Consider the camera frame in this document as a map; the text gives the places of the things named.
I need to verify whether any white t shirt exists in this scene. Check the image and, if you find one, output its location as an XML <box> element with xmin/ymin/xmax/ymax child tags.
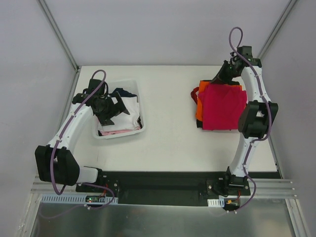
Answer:
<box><xmin>97</xmin><ymin>97</ymin><xmax>142</xmax><ymax>131</ymax></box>

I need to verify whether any aluminium rail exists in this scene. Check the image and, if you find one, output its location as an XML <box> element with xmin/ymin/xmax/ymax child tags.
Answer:
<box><xmin>30</xmin><ymin>177</ymin><xmax>298</xmax><ymax>199</ymax></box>

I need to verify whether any left aluminium frame post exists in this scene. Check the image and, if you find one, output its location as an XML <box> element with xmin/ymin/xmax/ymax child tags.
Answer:
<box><xmin>37</xmin><ymin>0</ymin><xmax>79</xmax><ymax>72</ymax></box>

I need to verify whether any aluminium frame post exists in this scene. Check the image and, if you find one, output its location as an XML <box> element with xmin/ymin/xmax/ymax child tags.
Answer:
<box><xmin>37</xmin><ymin>0</ymin><xmax>79</xmax><ymax>72</ymax></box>
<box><xmin>249</xmin><ymin>0</ymin><xmax>299</xmax><ymax>65</ymax></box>

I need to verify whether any red t shirt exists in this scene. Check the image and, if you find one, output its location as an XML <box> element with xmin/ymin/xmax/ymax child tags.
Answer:
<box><xmin>190</xmin><ymin>87</ymin><xmax>199</xmax><ymax>104</ymax></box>

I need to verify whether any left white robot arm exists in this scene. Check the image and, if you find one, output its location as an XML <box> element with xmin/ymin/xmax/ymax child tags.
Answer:
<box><xmin>35</xmin><ymin>79</ymin><xmax>129</xmax><ymax>192</ymax></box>

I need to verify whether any pink t shirt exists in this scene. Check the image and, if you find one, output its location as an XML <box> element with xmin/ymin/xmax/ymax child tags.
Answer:
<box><xmin>97</xmin><ymin>129</ymin><xmax>142</xmax><ymax>136</ymax></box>

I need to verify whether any left white cable duct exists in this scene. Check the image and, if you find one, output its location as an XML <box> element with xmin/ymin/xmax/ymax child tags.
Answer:
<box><xmin>41</xmin><ymin>194</ymin><xmax>119</xmax><ymax>205</ymax></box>

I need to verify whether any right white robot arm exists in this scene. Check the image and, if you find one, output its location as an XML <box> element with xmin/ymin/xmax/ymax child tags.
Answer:
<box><xmin>207</xmin><ymin>46</ymin><xmax>278</xmax><ymax>197</ymax></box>

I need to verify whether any magenta t shirt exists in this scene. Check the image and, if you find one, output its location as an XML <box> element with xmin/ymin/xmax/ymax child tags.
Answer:
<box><xmin>198</xmin><ymin>83</ymin><xmax>248</xmax><ymax>131</ymax></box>

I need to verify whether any right aluminium frame post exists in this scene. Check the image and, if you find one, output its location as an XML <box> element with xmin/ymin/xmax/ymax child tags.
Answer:
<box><xmin>249</xmin><ymin>0</ymin><xmax>299</xmax><ymax>65</ymax></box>

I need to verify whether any white cable duct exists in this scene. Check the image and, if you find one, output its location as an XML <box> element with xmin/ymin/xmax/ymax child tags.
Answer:
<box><xmin>207</xmin><ymin>199</ymin><xmax>225</xmax><ymax>208</ymax></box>
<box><xmin>41</xmin><ymin>194</ymin><xmax>119</xmax><ymax>205</ymax></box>

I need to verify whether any black t shirt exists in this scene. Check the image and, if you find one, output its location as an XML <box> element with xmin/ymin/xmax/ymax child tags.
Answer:
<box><xmin>196</xmin><ymin>79</ymin><xmax>244</xmax><ymax>129</ymax></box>

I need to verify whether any right white cable duct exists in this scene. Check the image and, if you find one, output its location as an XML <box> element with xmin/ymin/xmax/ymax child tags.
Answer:
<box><xmin>207</xmin><ymin>199</ymin><xmax>225</xmax><ymax>208</ymax></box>

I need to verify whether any navy t shirt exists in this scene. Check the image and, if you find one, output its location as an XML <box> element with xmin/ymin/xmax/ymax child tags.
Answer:
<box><xmin>110</xmin><ymin>88</ymin><xmax>137</xmax><ymax>98</ymax></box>

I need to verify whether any white plastic laundry basket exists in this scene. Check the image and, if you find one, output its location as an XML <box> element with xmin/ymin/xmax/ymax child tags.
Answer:
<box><xmin>92</xmin><ymin>79</ymin><xmax>146</xmax><ymax>140</ymax></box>

